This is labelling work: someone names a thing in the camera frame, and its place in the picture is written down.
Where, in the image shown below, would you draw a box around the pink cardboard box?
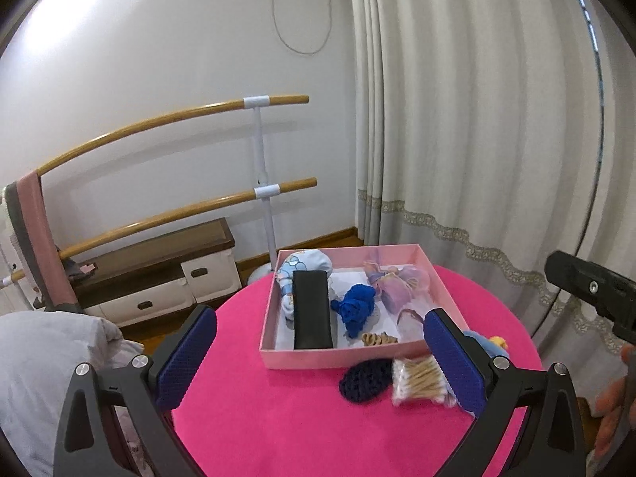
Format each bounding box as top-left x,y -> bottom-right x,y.
260,244 -> 468,369

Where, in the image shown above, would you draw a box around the grey bed quilt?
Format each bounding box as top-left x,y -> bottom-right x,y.
1,311 -> 143,476

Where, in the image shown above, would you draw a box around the white power cable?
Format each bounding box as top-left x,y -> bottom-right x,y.
266,0 -> 334,56

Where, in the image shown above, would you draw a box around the blue fabric scrunchie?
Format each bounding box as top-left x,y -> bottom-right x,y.
330,284 -> 376,338

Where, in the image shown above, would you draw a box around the person's hand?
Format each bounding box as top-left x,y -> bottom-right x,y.
593,344 -> 636,460

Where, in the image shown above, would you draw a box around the dark blue crochet pad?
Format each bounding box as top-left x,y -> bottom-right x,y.
339,359 -> 392,404

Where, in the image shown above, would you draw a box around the pink grey hanging towel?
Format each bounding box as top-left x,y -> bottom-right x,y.
2,171 -> 82,313

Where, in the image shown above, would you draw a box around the beige pleated curtain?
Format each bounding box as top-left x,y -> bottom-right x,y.
351,0 -> 635,357

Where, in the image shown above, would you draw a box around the pink round tablecloth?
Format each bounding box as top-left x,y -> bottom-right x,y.
168,263 -> 545,477

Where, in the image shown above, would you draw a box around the tan hair ties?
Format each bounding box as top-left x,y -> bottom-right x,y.
360,330 -> 400,348

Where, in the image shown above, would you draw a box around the wooden ballet bar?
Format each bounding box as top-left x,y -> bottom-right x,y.
0,176 -> 319,289
35,94 -> 309,176

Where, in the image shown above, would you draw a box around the lower wooden ballet bar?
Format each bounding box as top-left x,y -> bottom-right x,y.
0,176 -> 319,289

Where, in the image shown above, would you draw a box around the white barre stand post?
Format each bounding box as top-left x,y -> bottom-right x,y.
242,96 -> 277,284

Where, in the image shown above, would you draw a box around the upper wooden ballet bar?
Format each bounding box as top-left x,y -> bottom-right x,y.
35,94 -> 309,176

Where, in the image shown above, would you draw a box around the brown top storage bench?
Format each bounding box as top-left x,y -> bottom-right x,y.
74,217 -> 241,328

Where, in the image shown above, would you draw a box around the blue plush doll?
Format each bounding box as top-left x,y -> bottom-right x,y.
462,330 -> 510,360

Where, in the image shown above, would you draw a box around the black glasses case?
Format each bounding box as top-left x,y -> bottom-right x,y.
292,270 -> 333,350

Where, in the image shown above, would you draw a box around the blue cartoon cloth bundle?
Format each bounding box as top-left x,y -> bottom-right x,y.
275,248 -> 333,321

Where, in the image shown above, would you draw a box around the cotton swabs bag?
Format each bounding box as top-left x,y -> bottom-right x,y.
391,355 -> 457,408

